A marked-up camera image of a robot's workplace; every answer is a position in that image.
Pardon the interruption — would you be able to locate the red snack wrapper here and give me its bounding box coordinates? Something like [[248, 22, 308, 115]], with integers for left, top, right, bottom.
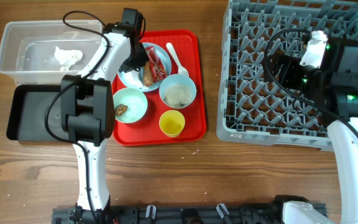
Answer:
[[145, 46, 168, 83]]

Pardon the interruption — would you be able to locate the orange carrot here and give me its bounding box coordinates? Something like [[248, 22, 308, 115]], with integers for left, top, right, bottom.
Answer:
[[142, 62, 154, 87]]

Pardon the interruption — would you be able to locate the light blue rice bowl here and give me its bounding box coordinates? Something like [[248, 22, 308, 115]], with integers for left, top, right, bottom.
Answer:
[[159, 74, 197, 110]]

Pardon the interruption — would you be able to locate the white napkin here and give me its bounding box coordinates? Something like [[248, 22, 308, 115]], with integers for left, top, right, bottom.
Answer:
[[54, 46, 83, 71]]

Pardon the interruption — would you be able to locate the light green bowl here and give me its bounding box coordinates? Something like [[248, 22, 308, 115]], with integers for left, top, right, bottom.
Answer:
[[113, 88, 148, 124]]

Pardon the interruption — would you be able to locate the brown food scrap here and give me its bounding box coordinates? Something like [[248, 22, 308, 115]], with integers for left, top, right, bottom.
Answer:
[[115, 104, 128, 117]]

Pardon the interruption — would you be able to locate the white rice pile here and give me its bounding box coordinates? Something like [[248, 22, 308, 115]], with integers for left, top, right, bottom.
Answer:
[[163, 84, 192, 108]]

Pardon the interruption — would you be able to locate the yellow plastic cup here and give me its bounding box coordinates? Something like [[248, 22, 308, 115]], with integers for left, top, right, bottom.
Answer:
[[159, 110, 185, 138]]

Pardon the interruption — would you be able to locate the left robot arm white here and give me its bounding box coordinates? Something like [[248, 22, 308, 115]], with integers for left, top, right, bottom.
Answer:
[[60, 8, 148, 213]]

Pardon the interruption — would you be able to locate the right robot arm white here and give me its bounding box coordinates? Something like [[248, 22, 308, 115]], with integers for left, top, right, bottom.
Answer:
[[262, 36, 358, 223]]

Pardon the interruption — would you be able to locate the grey dishwasher rack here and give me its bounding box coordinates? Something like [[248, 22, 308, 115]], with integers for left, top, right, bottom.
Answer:
[[216, 0, 358, 151]]

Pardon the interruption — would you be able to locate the clear plastic waste bin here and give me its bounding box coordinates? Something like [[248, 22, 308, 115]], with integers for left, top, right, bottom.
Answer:
[[0, 21, 101, 85]]

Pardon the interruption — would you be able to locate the black waste tray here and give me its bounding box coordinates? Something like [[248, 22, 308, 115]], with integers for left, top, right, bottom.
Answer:
[[6, 85, 60, 141]]

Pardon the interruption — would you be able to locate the light blue plate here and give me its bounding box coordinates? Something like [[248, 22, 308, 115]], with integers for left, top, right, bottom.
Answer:
[[117, 42, 172, 92]]

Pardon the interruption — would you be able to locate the white plastic spoon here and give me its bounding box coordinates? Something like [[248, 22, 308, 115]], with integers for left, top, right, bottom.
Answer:
[[166, 42, 190, 77]]

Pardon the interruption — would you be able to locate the red serving tray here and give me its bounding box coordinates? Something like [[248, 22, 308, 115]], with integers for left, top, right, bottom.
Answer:
[[113, 30, 207, 146]]

